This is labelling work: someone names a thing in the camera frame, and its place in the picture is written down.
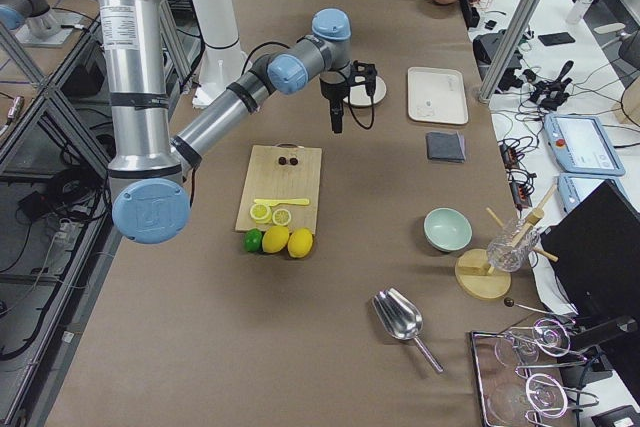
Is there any yellow plastic knife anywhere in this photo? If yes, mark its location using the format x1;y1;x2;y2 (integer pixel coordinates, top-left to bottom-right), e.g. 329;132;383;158
253;198;310;207

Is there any bamboo cutting board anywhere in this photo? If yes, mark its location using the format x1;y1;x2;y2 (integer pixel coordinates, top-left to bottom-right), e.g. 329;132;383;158
235;145;322;234

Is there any mint green bowl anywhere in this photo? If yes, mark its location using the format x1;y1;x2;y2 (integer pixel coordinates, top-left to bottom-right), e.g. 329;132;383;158
423;207;472;253

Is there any green lime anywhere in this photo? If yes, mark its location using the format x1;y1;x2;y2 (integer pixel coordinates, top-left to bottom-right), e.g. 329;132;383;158
243;228;263;253

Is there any lemon half upper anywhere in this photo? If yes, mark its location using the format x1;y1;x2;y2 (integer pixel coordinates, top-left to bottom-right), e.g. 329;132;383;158
271;208;292;226

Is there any metal ice scoop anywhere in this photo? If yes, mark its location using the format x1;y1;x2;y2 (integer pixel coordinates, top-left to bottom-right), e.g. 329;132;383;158
372;287;444;374

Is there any cream round plate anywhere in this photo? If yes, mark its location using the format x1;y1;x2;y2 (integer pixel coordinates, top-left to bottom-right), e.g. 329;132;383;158
343;75;387;108

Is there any whole yellow lemon lower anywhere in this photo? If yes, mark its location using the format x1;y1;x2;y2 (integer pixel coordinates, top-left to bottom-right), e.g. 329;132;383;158
261;225;290;254

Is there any black smartphone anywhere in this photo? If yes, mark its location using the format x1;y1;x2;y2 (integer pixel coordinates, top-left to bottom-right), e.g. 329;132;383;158
538;32;576;47

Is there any whole yellow lemon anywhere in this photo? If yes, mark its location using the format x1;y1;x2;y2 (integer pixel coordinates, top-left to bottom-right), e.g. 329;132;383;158
287;228;314;259
261;225;290;254

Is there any clear glass cup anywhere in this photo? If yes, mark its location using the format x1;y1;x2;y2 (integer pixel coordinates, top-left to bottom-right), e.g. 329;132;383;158
487;219;540;273

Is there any lemon half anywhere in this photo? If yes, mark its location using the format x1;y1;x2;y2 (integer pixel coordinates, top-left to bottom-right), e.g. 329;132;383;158
271;208;292;226
249;203;272;224

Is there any wooden cup stand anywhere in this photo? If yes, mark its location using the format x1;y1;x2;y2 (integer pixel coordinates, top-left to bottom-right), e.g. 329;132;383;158
455;184;559;300

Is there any blue teach pendant far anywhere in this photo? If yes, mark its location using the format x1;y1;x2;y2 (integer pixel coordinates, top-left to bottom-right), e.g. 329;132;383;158
543;114;626;177

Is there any blue teach pendant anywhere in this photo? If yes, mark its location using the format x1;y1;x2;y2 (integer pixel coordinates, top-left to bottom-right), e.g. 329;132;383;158
543;114;626;177
557;173;627;213

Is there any blue teach pendant near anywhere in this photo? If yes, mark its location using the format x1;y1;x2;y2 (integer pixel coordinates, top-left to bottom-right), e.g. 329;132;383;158
557;173;627;213

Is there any black laptop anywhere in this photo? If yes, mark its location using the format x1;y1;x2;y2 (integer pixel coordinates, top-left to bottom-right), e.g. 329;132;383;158
542;180;639;323

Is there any aluminium frame post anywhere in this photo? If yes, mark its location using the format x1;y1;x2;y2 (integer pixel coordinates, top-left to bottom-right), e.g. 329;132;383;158
478;0;540;104

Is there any lemon half lower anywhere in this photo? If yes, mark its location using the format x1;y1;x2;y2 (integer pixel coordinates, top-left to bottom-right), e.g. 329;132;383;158
249;203;272;224

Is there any grey folded cloth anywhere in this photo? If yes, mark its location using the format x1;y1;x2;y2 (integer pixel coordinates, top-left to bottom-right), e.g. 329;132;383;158
425;131;466;163

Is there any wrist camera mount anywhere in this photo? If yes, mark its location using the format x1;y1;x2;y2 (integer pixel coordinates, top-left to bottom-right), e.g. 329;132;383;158
349;60;377;97

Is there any whole yellow lemon upper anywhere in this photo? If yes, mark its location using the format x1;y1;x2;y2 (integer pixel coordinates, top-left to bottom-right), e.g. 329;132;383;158
287;228;314;259

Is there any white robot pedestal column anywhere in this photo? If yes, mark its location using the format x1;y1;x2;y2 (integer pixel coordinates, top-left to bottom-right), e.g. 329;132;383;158
192;0;247;109

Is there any cream rabbit tray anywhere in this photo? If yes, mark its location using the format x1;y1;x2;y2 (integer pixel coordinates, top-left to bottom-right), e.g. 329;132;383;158
407;67;469;125

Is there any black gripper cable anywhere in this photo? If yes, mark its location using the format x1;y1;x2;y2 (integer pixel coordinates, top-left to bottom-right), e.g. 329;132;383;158
327;71;378;130

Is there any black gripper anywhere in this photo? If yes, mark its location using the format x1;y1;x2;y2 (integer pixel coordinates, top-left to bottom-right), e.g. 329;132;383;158
320;74;350;134

